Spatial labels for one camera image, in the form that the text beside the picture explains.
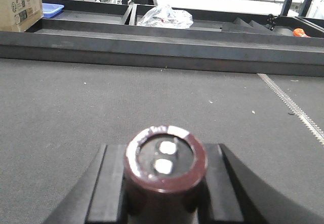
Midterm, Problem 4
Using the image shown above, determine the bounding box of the dark red cylindrical capacitor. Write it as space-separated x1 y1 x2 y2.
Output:
124 125 208 223

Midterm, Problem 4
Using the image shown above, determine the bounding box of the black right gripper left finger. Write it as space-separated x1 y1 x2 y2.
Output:
44 144 127 223

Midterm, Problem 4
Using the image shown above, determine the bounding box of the lower cardboard box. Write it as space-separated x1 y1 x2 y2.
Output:
1 0 44 32

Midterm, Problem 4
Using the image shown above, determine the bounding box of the dark metal table rail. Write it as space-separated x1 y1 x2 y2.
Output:
1 0 323 77

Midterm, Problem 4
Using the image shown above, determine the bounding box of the white toothed strip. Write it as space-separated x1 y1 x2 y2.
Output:
257 73 323 145

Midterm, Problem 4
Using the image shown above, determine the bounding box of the small blue tray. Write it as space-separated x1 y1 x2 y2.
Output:
42 3 65 19

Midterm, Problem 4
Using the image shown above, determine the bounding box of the white desk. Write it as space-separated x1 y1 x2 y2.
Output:
154 0 282 16

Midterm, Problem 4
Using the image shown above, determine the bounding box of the orange object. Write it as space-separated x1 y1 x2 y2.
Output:
293 28 309 38

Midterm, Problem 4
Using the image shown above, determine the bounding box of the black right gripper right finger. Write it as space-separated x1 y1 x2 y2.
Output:
197 143 302 224

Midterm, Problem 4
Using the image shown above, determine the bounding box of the clear crumpled plastic bag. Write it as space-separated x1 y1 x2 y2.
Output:
137 5 194 29

